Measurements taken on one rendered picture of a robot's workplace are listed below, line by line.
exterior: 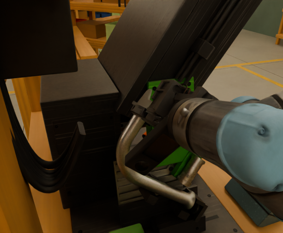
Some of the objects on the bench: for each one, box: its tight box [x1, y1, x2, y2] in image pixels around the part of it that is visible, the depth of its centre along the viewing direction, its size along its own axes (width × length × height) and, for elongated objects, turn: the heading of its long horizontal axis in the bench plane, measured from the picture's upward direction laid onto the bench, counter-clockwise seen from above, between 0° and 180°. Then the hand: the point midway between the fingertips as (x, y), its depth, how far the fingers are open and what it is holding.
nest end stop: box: [186, 196, 208, 222], centre depth 66 cm, size 4×7×6 cm, turn 19°
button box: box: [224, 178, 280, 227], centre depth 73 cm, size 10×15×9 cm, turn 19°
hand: (141, 116), depth 54 cm, fingers closed on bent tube, 3 cm apart
